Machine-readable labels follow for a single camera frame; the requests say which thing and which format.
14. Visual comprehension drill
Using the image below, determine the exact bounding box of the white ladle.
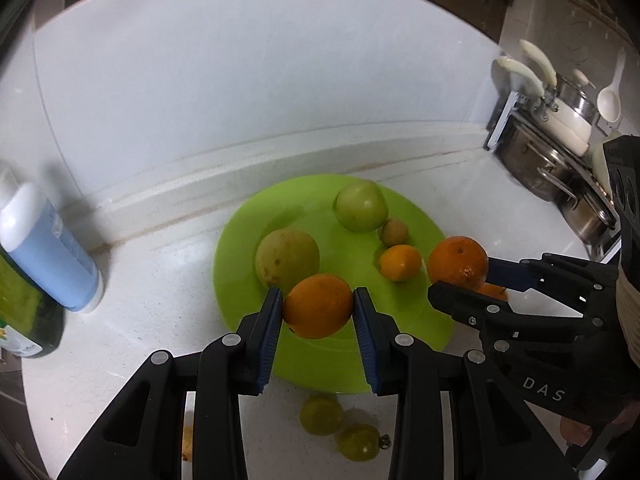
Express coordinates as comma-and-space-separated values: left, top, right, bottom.
597, 49, 627, 122

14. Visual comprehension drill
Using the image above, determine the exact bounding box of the white blue pump bottle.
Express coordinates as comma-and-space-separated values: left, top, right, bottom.
0, 167, 105, 313

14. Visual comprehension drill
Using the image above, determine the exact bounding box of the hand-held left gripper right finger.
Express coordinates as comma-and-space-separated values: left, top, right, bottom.
352, 286, 566, 480

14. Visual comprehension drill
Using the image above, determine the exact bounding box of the green plate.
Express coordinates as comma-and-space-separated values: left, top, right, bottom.
213, 174, 456, 395

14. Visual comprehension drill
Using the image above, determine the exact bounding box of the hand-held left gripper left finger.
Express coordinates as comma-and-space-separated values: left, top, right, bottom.
57, 286, 285, 480

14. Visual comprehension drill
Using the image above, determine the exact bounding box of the steel pot with lid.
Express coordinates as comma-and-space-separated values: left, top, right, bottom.
555, 69, 601, 126

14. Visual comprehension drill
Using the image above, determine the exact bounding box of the small orange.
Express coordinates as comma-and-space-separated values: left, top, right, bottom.
378, 244, 422, 282

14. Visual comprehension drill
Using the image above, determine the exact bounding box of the white pan with cream handle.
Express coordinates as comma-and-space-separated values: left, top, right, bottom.
518, 39, 596, 136
492, 57, 593, 158

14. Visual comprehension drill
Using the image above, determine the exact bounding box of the brown kiwi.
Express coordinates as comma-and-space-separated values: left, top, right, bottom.
381, 218, 409, 248

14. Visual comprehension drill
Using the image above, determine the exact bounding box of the white metal pot rack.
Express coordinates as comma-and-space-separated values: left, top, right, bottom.
482, 92, 623, 263

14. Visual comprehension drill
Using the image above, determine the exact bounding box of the yellowish green apple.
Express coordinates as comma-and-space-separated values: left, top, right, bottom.
255, 229, 321, 295

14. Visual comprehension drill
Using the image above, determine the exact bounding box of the dark wooden glass door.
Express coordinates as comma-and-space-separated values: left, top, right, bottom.
400, 0, 516, 43

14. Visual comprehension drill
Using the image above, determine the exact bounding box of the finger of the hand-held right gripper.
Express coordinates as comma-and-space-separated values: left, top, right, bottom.
428, 281, 606, 361
485, 253, 622, 317

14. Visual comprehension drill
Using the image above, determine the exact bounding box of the green dish soap bottle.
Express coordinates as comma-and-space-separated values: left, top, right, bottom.
0, 250, 66, 359

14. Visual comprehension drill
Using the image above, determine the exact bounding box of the person's right hand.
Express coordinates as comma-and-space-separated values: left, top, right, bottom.
559, 416, 596, 447

